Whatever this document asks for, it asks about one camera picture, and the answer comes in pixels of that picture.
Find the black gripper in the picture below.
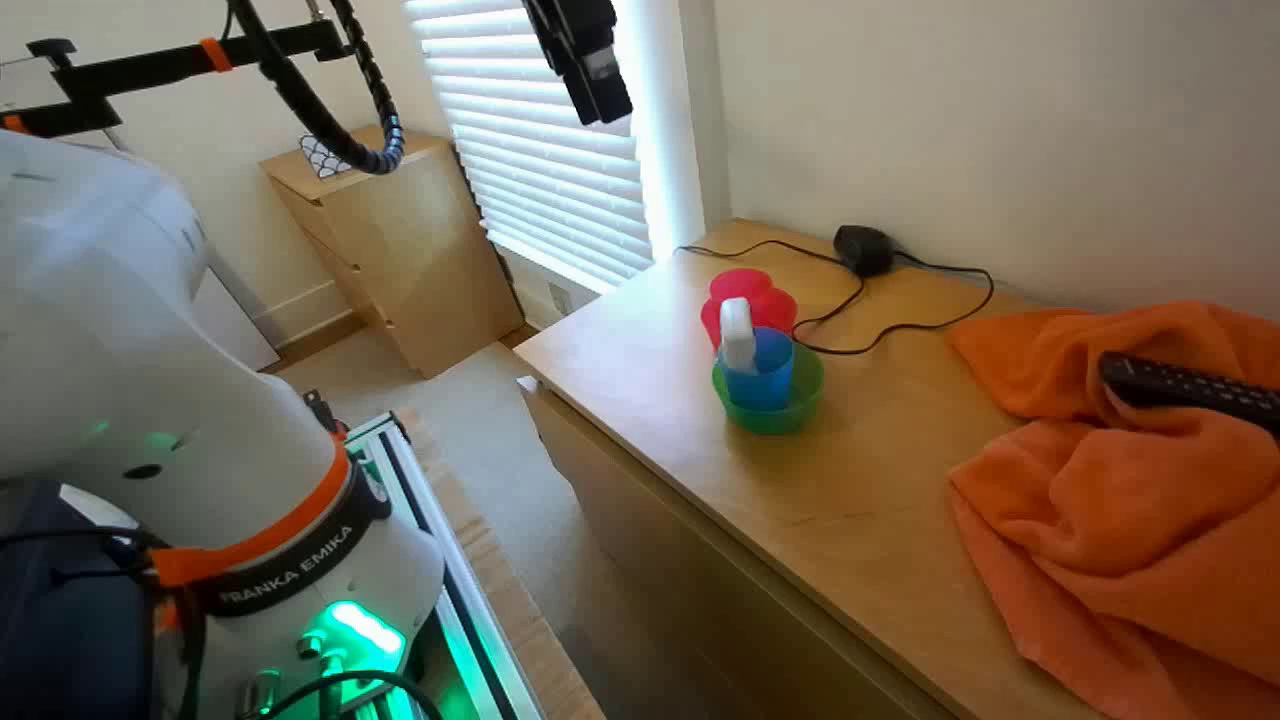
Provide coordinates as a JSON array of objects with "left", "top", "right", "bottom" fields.
[{"left": 520, "top": 0, "right": 636, "bottom": 127}]

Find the white remote control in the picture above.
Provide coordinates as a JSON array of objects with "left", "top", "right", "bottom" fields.
[{"left": 715, "top": 293, "right": 762, "bottom": 376}]

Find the red plastic cup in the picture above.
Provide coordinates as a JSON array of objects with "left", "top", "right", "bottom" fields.
[{"left": 696, "top": 264, "right": 799, "bottom": 357}]

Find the blue plastic cup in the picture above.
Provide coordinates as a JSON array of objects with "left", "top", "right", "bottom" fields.
[{"left": 721, "top": 322, "right": 799, "bottom": 412}]

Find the black remote control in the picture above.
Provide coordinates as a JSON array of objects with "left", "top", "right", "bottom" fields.
[{"left": 1095, "top": 348, "right": 1280, "bottom": 441}]

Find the white window blind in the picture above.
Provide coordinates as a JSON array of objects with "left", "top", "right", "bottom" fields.
[{"left": 405, "top": 0, "right": 659, "bottom": 298}]

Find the light wooden cabinet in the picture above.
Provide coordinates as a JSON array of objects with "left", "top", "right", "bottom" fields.
[{"left": 260, "top": 120, "right": 531, "bottom": 379}]

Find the patterned tissue box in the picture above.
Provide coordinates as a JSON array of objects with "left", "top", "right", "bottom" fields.
[{"left": 297, "top": 132, "right": 361, "bottom": 183}]

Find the black power adapter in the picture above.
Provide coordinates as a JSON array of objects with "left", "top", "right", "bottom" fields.
[{"left": 832, "top": 221, "right": 900, "bottom": 280}]

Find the green plastic bowl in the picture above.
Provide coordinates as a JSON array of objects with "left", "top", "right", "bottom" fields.
[{"left": 710, "top": 348, "right": 830, "bottom": 441}]

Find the orange towel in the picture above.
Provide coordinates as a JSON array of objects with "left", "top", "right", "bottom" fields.
[{"left": 943, "top": 298, "right": 1280, "bottom": 720}]

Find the dark blue bag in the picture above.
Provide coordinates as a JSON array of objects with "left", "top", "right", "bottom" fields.
[{"left": 0, "top": 476, "right": 168, "bottom": 720}]

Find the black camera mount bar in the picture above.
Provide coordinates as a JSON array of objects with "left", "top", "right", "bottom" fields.
[{"left": 0, "top": 15, "right": 361, "bottom": 139}]

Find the thin black power cable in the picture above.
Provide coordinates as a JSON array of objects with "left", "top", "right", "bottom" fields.
[{"left": 682, "top": 235, "right": 1000, "bottom": 361}]

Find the aluminium frame rail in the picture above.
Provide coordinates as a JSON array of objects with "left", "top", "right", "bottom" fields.
[{"left": 341, "top": 412, "right": 543, "bottom": 720}]

